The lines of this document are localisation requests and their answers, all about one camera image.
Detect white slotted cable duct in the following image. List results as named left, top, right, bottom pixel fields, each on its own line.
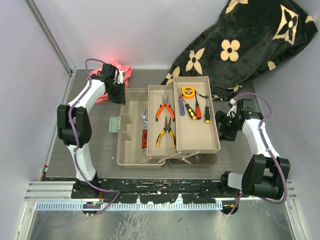
left=35, top=201, right=223, bottom=211

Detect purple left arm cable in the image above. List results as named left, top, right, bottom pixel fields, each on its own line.
left=68, top=58, right=121, bottom=217

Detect black floral plush blanket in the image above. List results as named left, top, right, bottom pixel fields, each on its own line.
left=162, top=0, right=318, bottom=102

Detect orange handled adjustable wrench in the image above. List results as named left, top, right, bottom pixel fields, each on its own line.
left=141, top=110, right=148, bottom=155

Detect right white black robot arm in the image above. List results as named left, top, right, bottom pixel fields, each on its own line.
left=215, top=110, right=291, bottom=204

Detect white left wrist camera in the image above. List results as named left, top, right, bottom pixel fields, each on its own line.
left=114, top=70, right=125, bottom=85

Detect grey green toolbox latch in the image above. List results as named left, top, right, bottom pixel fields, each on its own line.
left=108, top=116, right=121, bottom=133

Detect yellow black screwdriver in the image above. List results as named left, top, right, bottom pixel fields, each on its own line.
left=204, top=96, right=211, bottom=124
left=185, top=103, right=197, bottom=120

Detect yellow handled long nose pliers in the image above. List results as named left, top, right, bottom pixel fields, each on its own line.
left=156, top=116, right=177, bottom=149

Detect aluminium frame rail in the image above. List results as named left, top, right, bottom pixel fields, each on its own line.
left=23, top=181, right=298, bottom=201

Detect translucent brown plastic toolbox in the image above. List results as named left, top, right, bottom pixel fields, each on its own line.
left=116, top=76, right=221, bottom=169

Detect orange handled small pliers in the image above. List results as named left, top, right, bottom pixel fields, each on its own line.
left=155, top=95, right=176, bottom=122

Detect pink printed cloth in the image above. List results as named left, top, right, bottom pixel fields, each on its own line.
left=95, top=61, right=132, bottom=104

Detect yellow tape measure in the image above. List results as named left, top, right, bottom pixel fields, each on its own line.
left=181, top=86, right=208, bottom=99

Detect vertical aluminium corner post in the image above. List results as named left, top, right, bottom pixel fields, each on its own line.
left=24, top=0, right=75, bottom=75

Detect red black screwdriver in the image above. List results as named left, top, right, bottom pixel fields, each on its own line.
left=195, top=93, right=202, bottom=120

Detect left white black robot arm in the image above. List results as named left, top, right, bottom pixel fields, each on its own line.
left=57, top=63, right=126, bottom=198

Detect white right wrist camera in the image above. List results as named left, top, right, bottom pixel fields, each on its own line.
left=227, top=98, right=243, bottom=119

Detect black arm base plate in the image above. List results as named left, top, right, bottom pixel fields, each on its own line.
left=71, top=177, right=251, bottom=205

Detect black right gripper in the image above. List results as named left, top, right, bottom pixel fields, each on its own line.
left=206, top=110, right=240, bottom=142

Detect blue handled screwdriver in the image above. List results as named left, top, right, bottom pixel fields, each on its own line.
left=177, top=88, right=185, bottom=116

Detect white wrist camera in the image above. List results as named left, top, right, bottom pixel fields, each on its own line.
left=227, top=98, right=243, bottom=119
left=114, top=70, right=125, bottom=85

